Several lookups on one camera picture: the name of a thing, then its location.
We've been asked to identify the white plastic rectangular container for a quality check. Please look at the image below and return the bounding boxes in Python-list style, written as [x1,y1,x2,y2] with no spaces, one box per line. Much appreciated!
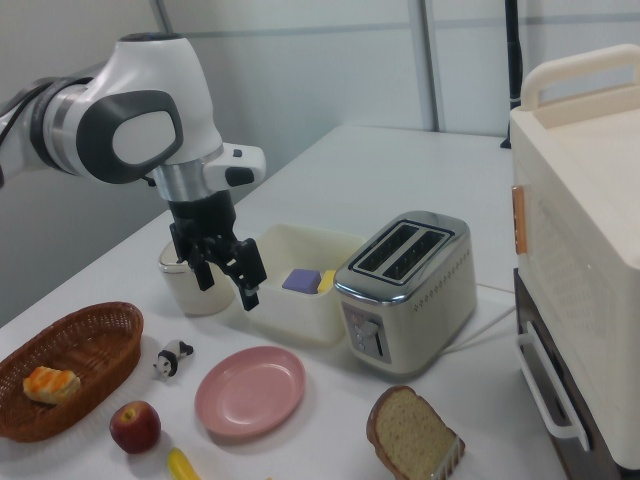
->
[248,223,366,346]

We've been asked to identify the silver cream two-slot toaster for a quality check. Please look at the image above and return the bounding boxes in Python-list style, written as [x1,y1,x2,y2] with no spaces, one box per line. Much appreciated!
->
[333,210,479,380]

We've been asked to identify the brown wicker basket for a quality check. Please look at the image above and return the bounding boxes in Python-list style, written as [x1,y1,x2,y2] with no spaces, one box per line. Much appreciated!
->
[0,301,145,444]

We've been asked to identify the purple block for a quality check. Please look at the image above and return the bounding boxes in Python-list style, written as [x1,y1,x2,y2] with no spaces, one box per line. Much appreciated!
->
[282,268,321,295]

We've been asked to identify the silver wire toast rack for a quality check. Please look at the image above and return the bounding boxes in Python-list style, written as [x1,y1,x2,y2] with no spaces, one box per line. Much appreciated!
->
[428,433,465,480]

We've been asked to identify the brown door with white handle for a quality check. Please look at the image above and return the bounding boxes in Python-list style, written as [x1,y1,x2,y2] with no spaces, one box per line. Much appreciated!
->
[513,267,626,480]

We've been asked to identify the panda toy figure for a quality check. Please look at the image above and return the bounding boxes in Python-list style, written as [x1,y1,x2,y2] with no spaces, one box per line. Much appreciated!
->
[152,339,195,382]

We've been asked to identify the copper microwave door handle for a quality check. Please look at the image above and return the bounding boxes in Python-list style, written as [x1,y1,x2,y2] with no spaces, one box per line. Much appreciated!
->
[510,184,529,255]

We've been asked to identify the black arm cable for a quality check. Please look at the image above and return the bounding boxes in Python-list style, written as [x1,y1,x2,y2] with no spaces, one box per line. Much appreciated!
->
[0,79,51,149]

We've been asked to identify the pink plate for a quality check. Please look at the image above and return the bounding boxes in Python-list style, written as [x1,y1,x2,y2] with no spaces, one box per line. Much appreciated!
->
[194,345,307,437]

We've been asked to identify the small cream lidded bin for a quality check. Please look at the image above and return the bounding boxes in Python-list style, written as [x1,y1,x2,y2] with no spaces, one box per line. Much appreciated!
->
[158,239,236,317]

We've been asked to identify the white toaster power cable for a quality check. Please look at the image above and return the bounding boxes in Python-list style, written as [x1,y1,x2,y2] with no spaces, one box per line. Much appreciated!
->
[439,282,519,356]

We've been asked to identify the red apple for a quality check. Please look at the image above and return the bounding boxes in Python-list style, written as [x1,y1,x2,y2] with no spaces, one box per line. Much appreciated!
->
[109,400,162,455]

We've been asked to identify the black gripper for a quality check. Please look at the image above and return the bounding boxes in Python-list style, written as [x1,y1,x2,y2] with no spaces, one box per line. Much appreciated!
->
[167,190,268,312]

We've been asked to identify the cream toy microwave oven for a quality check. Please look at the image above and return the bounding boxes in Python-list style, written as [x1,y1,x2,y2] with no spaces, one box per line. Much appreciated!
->
[508,43,640,471]

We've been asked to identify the black pole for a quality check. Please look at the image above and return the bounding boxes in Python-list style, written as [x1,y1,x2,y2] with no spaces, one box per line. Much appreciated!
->
[501,0,524,149]

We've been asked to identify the orange glazed pastry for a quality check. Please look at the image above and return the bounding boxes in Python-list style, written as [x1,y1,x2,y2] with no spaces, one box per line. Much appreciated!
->
[22,365,82,405]

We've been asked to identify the yellow banana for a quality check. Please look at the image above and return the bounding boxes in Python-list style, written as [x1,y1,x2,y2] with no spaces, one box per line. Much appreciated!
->
[166,447,201,480]

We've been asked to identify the brown bread slice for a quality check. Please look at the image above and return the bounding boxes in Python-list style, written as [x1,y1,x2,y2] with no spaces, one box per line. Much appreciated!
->
[366,384,466,480]

